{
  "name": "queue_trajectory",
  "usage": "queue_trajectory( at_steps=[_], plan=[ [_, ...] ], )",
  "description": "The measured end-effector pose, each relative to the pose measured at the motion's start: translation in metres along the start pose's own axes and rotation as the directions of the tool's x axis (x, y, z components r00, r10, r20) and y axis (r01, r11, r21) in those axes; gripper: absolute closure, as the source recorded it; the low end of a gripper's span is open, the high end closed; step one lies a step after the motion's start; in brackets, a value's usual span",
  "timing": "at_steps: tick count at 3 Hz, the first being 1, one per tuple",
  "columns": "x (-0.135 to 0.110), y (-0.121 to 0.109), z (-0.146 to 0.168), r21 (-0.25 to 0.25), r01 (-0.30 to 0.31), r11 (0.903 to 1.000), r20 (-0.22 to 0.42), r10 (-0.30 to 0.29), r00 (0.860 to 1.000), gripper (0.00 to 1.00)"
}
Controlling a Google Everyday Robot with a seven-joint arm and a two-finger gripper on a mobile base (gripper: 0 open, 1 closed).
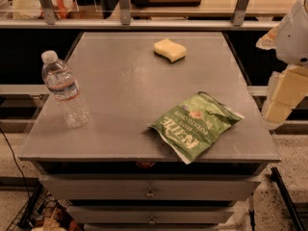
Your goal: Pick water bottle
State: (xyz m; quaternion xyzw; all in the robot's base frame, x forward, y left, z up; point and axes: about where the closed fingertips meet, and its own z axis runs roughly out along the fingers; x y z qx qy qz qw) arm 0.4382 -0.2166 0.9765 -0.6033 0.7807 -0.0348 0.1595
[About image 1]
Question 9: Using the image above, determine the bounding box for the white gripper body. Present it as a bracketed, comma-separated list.
[275, 0, 308, 65]

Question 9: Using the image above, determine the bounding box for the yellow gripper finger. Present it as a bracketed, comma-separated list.
[261, 64, 308, 130]
[256, 27, 278, 50]

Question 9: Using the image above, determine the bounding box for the clear plastic water bottle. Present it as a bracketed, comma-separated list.
[41, 50, 90, 128]

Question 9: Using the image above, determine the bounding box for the black metal stand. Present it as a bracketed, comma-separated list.
[269, 167, 308, 231]

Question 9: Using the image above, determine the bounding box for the yellow sponge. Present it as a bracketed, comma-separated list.
[154, 38, 187, 63]

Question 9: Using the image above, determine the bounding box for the green potato chips bag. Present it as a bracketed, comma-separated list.
[151, 91, 244, 165]

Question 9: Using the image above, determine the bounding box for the grey drawer cabinet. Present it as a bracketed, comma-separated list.
[22, 32, 280, 231]

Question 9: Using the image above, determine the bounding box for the white plastic bag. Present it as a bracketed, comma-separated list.
[13, 0, 76, 19]

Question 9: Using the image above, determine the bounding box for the metal shelf rail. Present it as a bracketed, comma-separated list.
[0, 0, 308, 32]

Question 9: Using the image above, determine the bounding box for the black wire basket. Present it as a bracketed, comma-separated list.
[5, 183, 84, 231]

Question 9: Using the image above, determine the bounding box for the black cable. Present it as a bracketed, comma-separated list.
[0, 127, 32, 199]

